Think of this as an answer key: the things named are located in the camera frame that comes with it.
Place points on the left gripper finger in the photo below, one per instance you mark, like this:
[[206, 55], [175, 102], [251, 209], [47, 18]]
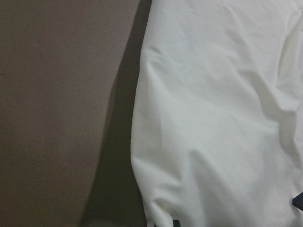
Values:
[[176, 223]]

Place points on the cream long sleeve cat shirt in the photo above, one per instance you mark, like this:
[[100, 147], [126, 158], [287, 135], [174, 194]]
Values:
[[217, 131]]

